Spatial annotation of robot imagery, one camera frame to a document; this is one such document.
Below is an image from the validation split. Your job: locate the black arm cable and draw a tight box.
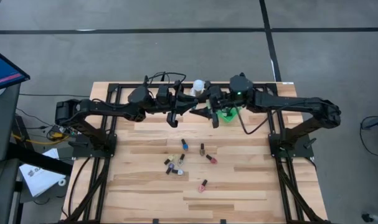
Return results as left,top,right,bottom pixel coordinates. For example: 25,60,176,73
144,72,187,94
234,102,291,136

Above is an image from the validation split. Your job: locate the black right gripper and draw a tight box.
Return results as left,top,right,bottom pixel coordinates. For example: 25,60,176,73
194,85,226,119

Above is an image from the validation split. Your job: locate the black desk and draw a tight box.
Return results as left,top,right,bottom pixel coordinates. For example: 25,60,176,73
0,82,73,224

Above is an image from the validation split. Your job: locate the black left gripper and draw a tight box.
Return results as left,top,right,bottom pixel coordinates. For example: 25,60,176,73
171,90,199,115

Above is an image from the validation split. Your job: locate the white paper sheet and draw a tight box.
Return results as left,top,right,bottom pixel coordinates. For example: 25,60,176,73
19,148,67,198

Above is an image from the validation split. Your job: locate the white bulb brass lamp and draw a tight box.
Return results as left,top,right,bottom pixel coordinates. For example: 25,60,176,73
190,79,207,98

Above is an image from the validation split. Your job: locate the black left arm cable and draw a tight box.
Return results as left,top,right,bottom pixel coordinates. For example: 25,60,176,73
144,72,187,94

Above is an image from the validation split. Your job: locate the blue screen monitor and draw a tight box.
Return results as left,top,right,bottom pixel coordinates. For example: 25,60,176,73
0,45,31,93

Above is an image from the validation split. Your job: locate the small electronics box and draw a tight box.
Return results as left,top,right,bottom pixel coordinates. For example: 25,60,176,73
47,123,75,140

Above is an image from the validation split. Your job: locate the black floor cable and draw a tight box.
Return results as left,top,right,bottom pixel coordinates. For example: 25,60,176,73
67,157,93,218

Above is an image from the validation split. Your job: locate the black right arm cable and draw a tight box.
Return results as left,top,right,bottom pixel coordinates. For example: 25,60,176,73
234,102,291,136

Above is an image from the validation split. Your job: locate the grey caster leg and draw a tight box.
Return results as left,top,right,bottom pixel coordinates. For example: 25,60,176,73
361,212,378,223

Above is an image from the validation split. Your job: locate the green plastic basket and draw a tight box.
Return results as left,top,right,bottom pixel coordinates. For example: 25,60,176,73
216,107,240,124

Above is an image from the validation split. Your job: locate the black aluminium table frame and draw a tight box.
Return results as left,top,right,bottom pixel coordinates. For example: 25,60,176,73
59,81,331,224

